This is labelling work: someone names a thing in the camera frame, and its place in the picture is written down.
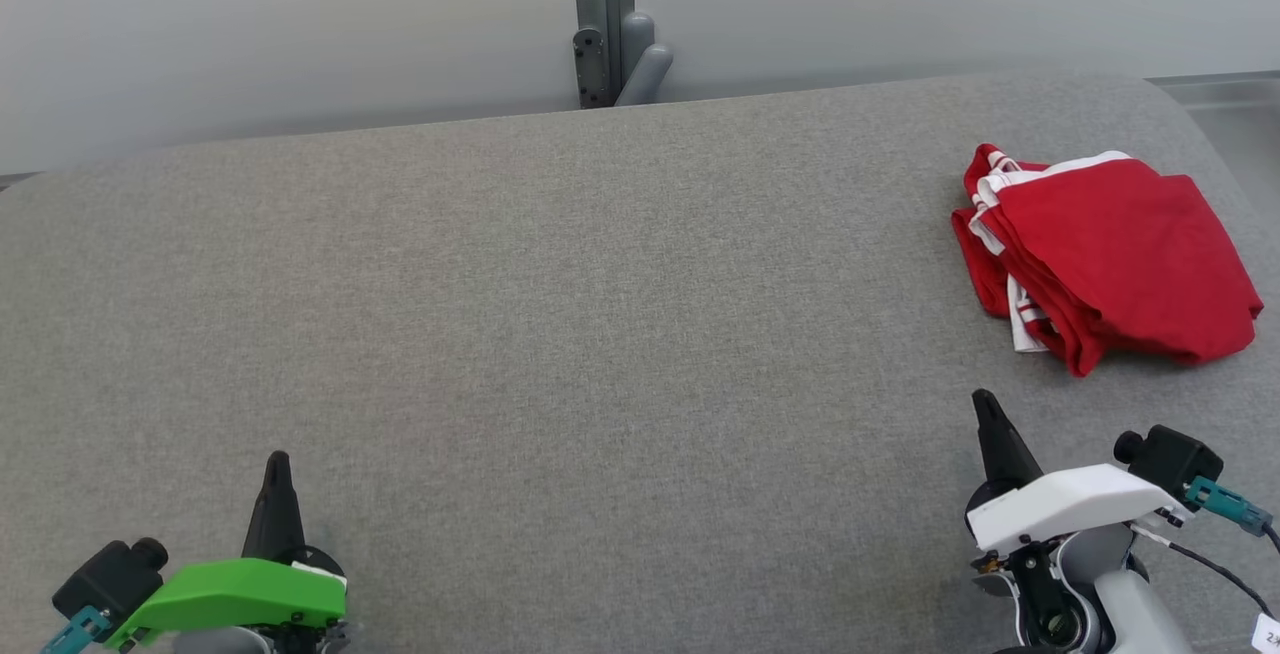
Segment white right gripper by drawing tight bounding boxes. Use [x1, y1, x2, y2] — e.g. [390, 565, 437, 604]
[965, 389, 1192, 555]

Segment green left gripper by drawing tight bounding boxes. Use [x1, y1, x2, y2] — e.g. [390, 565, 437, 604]
[105, 451, 349, 651]

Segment red shorts with white stripe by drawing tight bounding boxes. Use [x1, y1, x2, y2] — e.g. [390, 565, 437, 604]
[974, 152, 1265, 378]

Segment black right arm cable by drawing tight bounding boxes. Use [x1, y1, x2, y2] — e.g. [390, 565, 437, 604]
[1130, 476, 1280, 627]

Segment grey metal post with bracket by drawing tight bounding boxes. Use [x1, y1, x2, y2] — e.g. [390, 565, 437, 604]
[570, 0, 638, 111]

